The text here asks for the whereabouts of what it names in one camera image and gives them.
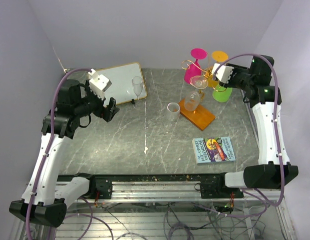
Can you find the aluminium mounting rail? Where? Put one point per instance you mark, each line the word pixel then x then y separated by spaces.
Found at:
pixel 161 188

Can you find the green plastic goblet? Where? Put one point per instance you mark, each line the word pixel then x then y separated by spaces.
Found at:
pixel 222 94

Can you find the pink plastic goblet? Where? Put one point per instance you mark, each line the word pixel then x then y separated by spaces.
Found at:
pixel 194 68

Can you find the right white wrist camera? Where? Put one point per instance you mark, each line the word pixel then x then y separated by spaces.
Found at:
pixel 222 73

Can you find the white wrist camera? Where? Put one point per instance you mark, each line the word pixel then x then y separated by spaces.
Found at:
pixel 98 83
pixel 222 73

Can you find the wooden rack base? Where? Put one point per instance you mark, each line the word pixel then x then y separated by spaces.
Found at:
pixel 200 117

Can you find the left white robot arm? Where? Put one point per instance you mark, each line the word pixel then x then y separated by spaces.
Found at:
pixel 42 203

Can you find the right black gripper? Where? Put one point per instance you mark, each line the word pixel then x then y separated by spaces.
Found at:
pixel 236 69

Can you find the clear round wine glass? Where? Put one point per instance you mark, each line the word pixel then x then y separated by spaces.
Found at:
pixel 193 99

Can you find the yellow framed whiteboard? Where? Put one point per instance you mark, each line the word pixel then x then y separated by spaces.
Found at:
pixel 121 88

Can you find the gold wire glass rack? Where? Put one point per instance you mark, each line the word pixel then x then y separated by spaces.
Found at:
pixel 186 63

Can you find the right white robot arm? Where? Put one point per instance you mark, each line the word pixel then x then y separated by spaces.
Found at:
pixel 260 85

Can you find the treehouse story book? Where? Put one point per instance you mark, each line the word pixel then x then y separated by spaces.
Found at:
pixel 213 150

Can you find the orange plastic goblet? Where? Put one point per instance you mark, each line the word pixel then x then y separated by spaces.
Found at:
pixel 218 56

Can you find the clear tall wine glass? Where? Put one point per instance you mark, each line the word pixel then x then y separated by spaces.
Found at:
pixel 137 85

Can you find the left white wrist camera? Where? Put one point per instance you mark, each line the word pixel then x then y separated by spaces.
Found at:
pixel 98 83

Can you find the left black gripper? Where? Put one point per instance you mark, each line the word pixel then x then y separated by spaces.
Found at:
pixel 102 112

